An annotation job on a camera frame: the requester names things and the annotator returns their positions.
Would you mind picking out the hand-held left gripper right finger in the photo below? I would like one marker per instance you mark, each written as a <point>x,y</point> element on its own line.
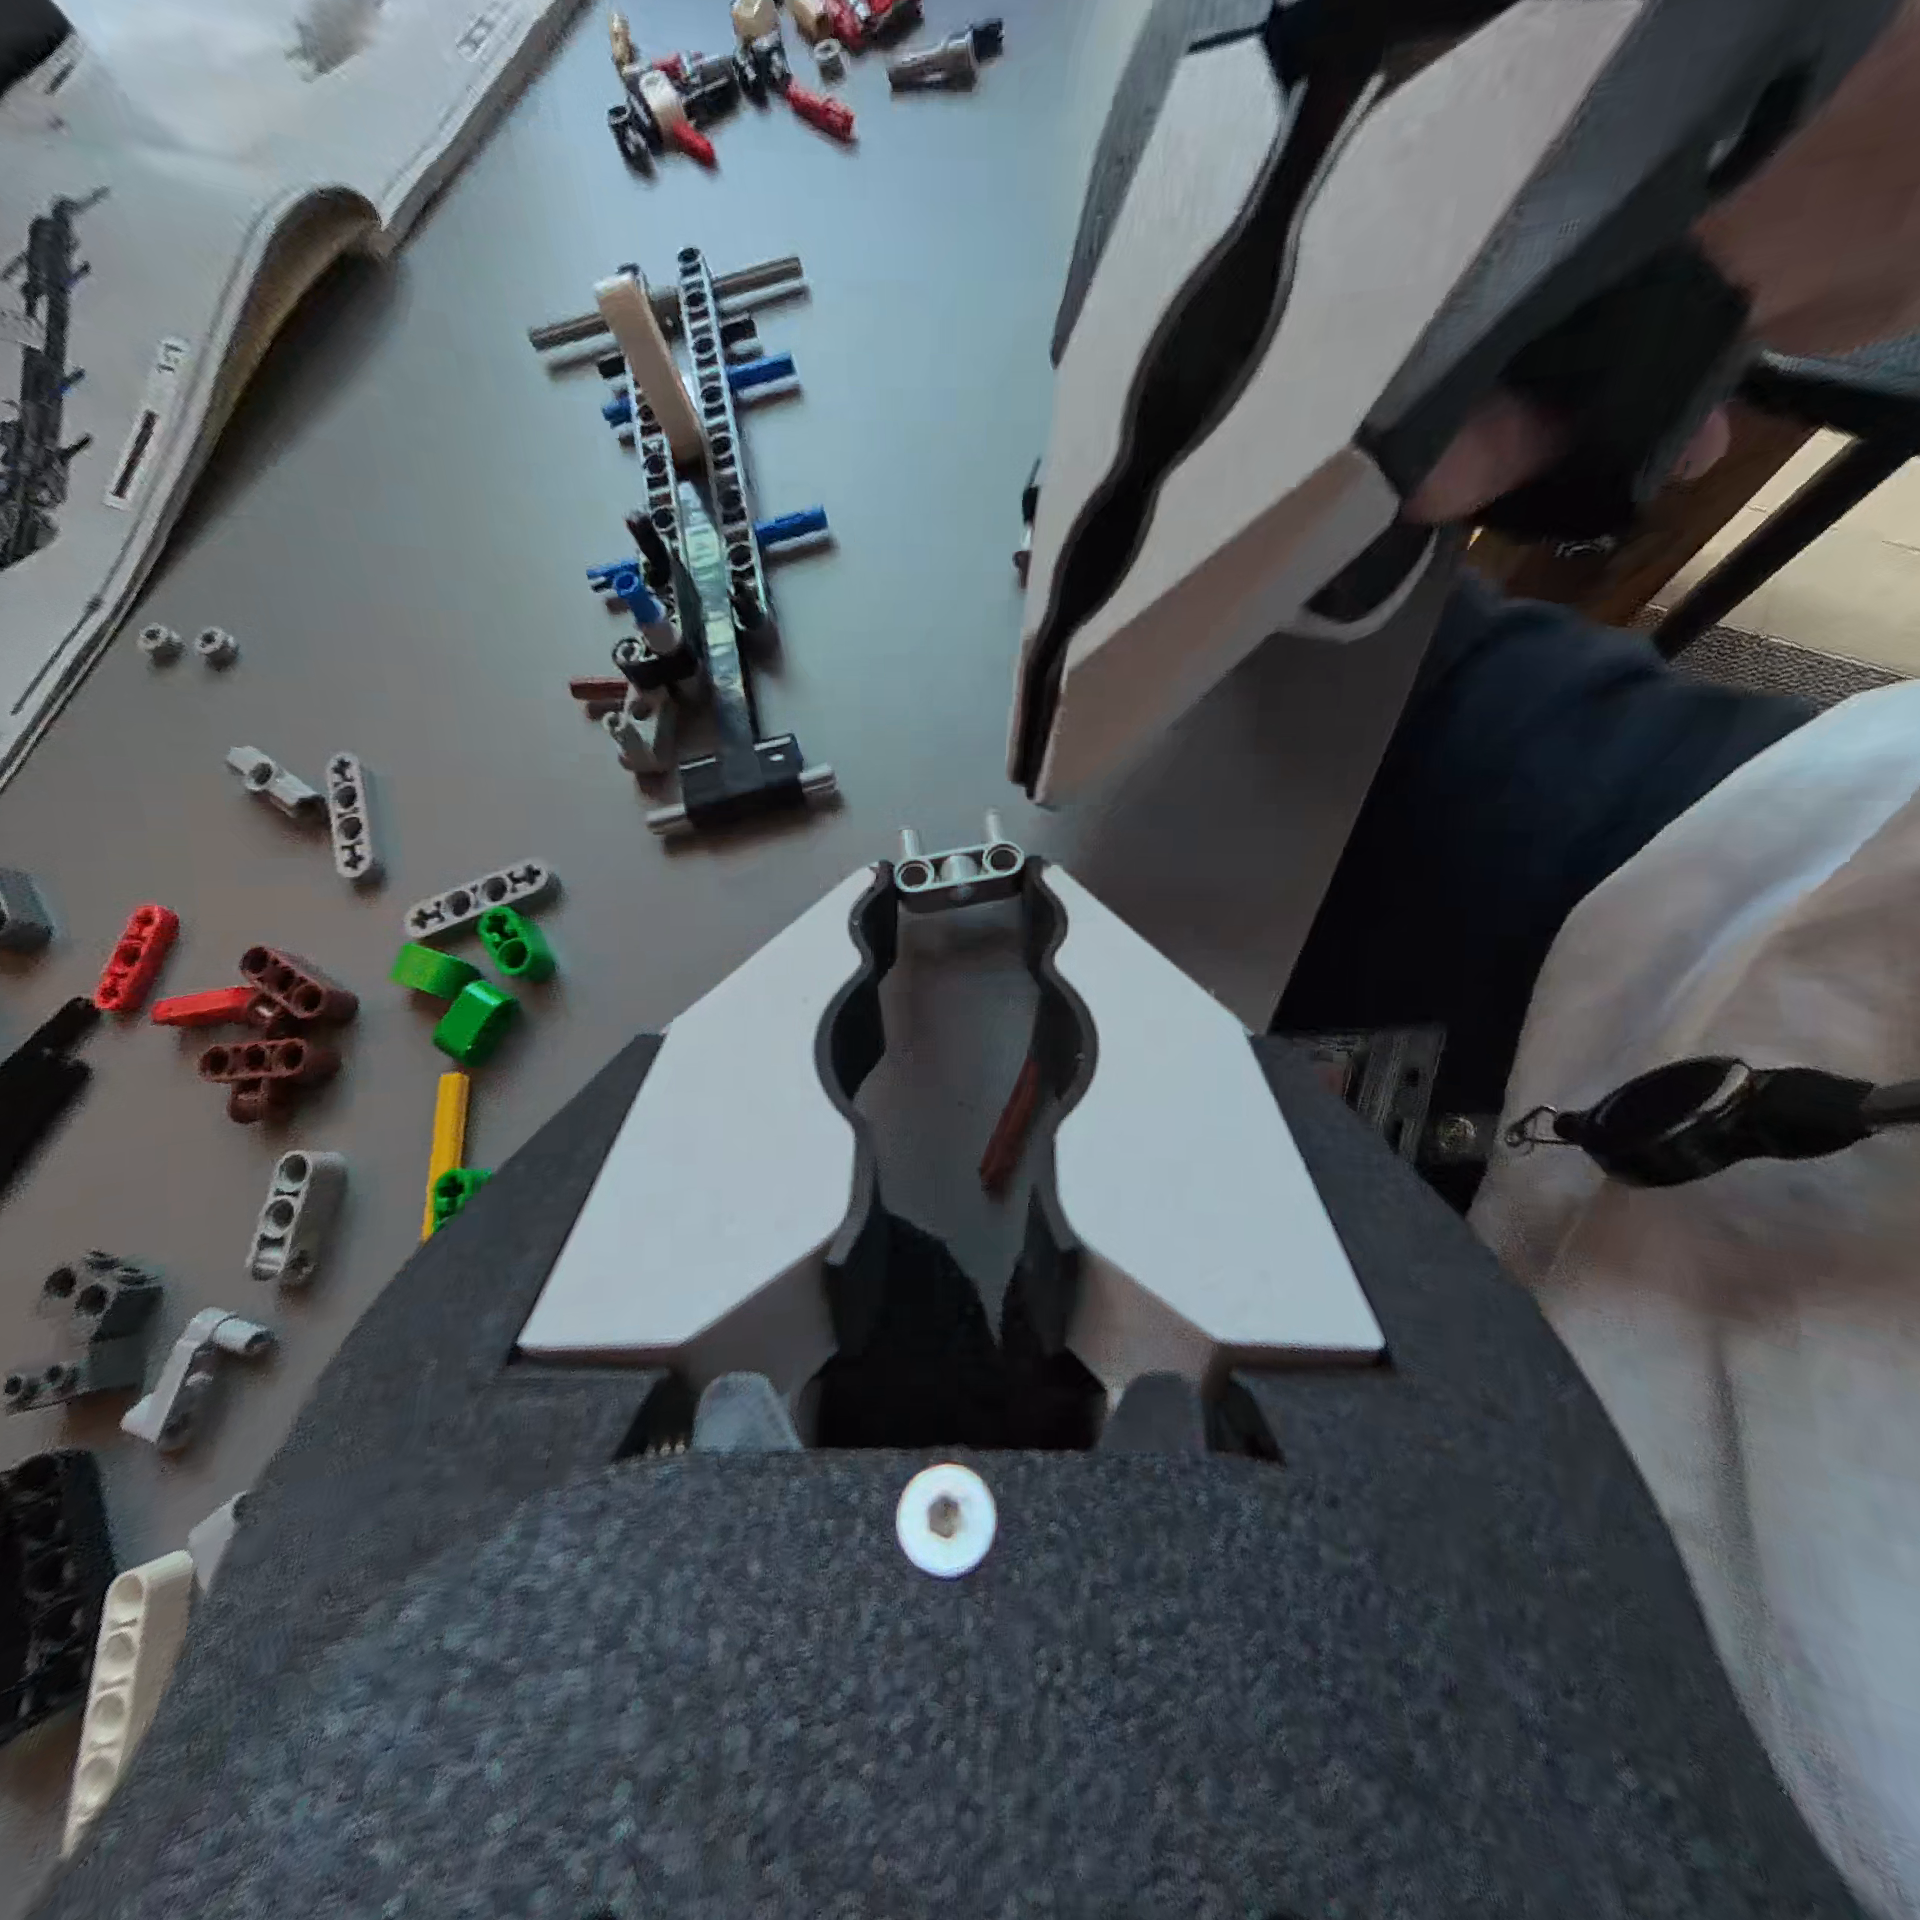
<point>1201,1171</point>

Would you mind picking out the open lego instruction booklet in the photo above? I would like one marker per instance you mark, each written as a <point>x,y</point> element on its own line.
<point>181,300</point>

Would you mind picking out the white long lego beam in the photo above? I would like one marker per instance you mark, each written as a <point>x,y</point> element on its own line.
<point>129,1695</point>

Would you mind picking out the green lego connector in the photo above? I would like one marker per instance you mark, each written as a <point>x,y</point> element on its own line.
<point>435,970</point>
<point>476,1025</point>
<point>517,945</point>
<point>457,1194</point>

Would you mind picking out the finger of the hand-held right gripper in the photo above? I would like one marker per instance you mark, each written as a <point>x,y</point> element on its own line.
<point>1349,376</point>
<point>1155,330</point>

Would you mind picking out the yellow lego axle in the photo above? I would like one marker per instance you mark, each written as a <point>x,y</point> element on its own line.
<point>444,1147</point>

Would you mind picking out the black lego axle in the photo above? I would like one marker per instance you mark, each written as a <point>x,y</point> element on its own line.
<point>43,1073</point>
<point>36,1124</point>

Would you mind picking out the person's dark trousers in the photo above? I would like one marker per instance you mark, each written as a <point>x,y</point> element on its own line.
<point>1500,839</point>

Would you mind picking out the red thin lego liftarm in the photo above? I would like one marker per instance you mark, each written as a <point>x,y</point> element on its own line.
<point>135,955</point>

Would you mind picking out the small grey lego bush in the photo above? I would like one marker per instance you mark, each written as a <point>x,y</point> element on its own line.
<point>161,642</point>
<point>217,648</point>

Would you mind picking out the person's right hand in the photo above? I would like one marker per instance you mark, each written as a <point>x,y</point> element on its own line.
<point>1828,225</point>

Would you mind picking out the grey lego pin connector block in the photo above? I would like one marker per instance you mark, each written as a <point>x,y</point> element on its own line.
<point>961,874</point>

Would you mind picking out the pile of small lego pieces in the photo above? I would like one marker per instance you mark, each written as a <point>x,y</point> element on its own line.
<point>721,90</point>

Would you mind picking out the light grey lego crank piece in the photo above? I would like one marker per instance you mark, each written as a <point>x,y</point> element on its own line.
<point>195,1371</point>

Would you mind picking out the small dark grey lego block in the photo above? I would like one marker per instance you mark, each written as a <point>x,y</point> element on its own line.
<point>18,907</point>

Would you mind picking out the dark grey angled lego connector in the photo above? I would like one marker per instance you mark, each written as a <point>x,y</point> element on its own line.
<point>98,1320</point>

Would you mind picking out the long lego chassis assembly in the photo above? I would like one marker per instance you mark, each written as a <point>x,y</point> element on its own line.
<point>697,524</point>

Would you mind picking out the black metal bar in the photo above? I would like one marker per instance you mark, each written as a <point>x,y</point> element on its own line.
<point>1785,540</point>

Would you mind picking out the light grey lego pin connector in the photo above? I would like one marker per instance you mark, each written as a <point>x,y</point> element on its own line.
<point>271,779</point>

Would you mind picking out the brown lego beam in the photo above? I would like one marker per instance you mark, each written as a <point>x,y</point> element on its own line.
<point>271,1075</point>
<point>298,985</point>

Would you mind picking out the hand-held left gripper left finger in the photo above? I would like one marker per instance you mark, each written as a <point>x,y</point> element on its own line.
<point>704,1155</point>

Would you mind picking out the brown lego axle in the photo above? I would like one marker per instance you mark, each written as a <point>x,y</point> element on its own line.
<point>1013,1122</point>

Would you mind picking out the black lego panel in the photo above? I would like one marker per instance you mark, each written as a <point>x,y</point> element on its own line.
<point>43,1588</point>

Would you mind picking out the person's white shirt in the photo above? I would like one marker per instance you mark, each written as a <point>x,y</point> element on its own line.
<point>1723,1424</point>

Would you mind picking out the red lego connector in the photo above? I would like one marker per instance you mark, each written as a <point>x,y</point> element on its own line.
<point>201,1004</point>

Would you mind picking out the light grey thin lego liftarm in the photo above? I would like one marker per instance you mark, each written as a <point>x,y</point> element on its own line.
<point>349,815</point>
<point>480,896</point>

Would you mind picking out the light grey lego beam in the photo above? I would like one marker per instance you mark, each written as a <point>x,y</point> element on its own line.
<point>295,1215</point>

